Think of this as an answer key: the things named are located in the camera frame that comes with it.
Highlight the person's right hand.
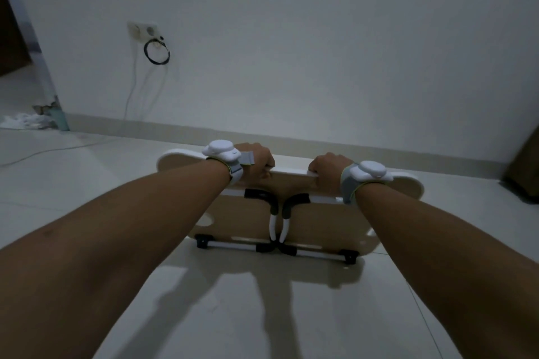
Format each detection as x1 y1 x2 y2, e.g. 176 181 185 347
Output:
308 153 355 198

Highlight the black coiled cable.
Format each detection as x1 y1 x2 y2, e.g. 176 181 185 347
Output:
143 37 171 66

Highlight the white crumpled cloth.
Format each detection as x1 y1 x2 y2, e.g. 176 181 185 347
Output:
0 112 53 131

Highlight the brown wooden door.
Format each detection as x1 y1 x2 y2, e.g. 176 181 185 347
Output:
0 0 32 77

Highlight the person's left forearm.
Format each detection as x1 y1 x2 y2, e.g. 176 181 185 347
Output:
0 158 233 359

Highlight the person's left hand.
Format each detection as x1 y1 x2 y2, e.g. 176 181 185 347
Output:
233 143 276 185

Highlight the white wrist tracker grey strap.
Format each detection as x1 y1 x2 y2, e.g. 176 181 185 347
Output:
340 160 394 205
202 139 256 185

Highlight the white power cable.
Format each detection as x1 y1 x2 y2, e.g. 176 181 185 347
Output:
0 37 169 168

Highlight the white wall power socket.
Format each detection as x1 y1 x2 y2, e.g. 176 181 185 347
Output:
127 21 160 40

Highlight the brown furniture piece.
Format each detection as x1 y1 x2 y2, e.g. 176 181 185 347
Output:
503 125 539 204

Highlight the white folding lap table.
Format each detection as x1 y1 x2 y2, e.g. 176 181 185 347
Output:
156 149 425 265

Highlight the person's right forearm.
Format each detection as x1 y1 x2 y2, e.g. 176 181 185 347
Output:
355 182 539 359

